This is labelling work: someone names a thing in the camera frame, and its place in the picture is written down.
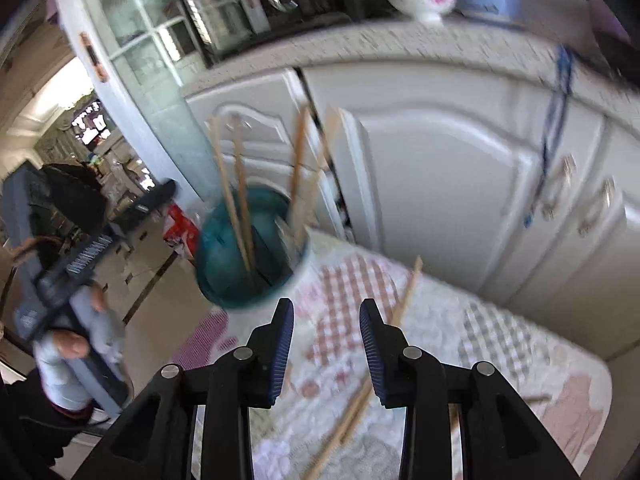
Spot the wooden chopstick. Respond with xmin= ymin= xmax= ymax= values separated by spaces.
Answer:
xmin=207 ymin=116 xmax=250 ymax=272
xmin=230 ymin=114 xmax=255 ymax=270
xmin=301 ymin=254 xmax=426 ymax=480
xmin=288 ymin=104 xmax=309 ymax=226
xmin=294 ymin=105 xmax=344 ymax=246

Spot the teal floral utensil holder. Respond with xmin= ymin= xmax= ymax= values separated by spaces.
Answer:
xmin=194 ymin=184 xmax=308 ymax=310

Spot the gold fork wooden handle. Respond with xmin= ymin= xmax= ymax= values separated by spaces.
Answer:
xmin=523 ymin=394 xmax=551 ymax=405

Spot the person left hand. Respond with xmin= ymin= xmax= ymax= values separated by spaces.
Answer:
xmin=52 ymin=283 xmax=107 ymax=359

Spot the patchwork quilted table mat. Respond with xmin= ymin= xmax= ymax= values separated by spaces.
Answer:
xmin=171 ymin=228 xmax=614 ymax=480

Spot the red plastic bag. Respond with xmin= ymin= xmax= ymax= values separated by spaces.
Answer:
xmin=163 ymin=204 xmax=200 ymax=262

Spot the white cabinet door right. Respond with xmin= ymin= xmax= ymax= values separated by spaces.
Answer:
xmin=508 ymin=122 xmax=639 ymax=359

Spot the white cabinet door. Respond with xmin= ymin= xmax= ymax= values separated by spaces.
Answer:
xmin=508 ymin=122 xmax=639 ymax=359
xmin=304 ymin=62 xmax=604 ymax=304

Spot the white cabinet door left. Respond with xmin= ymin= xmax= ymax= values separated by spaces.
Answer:
xmin=304 ymin=62 xmax=604 ymax=304

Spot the glass sliding door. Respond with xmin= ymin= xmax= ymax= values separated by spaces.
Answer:
xmin=55 ymin=0 xmax=218 ymax=209

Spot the purple rice cooker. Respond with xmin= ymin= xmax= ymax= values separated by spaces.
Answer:
xmin=586 ymin=0 xmax=639 ymax=84

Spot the blue lanyard cord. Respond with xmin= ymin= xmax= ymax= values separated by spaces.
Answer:
xmin=523 ymin=44 xmax=576 ymax=230

